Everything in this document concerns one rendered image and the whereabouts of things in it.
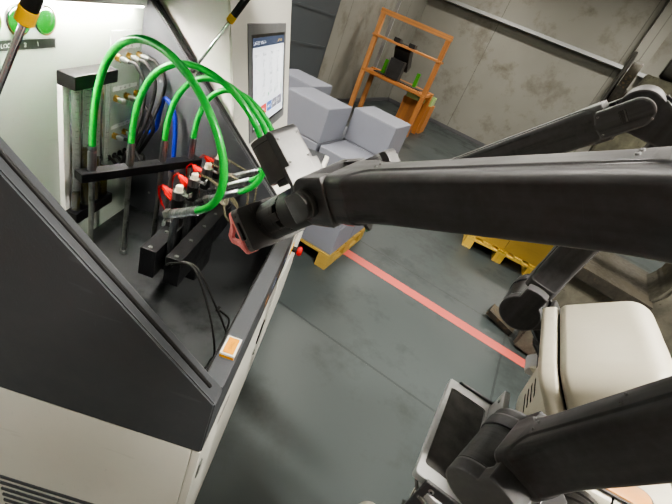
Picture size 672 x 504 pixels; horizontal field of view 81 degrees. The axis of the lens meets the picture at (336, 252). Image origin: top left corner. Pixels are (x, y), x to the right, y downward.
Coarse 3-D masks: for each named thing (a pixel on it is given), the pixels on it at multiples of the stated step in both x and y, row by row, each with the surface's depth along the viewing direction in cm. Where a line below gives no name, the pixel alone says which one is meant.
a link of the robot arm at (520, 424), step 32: (512, 416) 45; (544, 416) 38; (576, 416) 32; (608, 416) 29; (640, 416) 26; (512, 448) 38; (544, 448) 34; (576, 448) 31; (608, 448) 29; (640, 448) 27; (448, 480) 44; (480, 480) 39; (512, 480) 38; (544, 480) 36; (576, 480) 33; (608, 480) 30; (640, 480) 28
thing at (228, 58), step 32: (160, 0) 100; (192, 0) 99; (224, 0) 98; (256, 0) 117; (288, 0) 152; (192, 32) 103; (224, 32) 102; (288, 32) 159; (224, 64) 106; (288, 64) 167; (224, 96) 110; (288, 256) 143; (256, 352) 192
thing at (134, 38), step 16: (112, 48) 71; (160, 48) 65; (176, 64) 64; (96, 80) 76; (192, 80) 63; (96, 96) 78; (96, 112) 80; (208, 112) 64; (96, 128) 83; (224, 144) 65; (224, 160) 65; (224, 176) 66; (224, 192) 68; (208, 208) 71
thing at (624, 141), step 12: (624, 72) 501; (636, 72) 497; (612, 84) 509; (624, 84) 499; (648, 84) 499; (660, 84) 495; (612, 96) 507; (600, 144) 526; (612, 144) 518; (624, 144) 511; (636, 144) 504
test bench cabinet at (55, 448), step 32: (0, 416) 79; (32, 416) 78; (64, 416) 76; (0, 448) 86; (32, 448) 84; (64, 448) 83; (96, 448) 81; (128, 448) 80; (160, 448) 78; (0, 480) 94; (32, 480) 92; (64, 480) 90; (96, 480) 88; (128, 480) 86; (160, 480) 84; (192, 480) 83
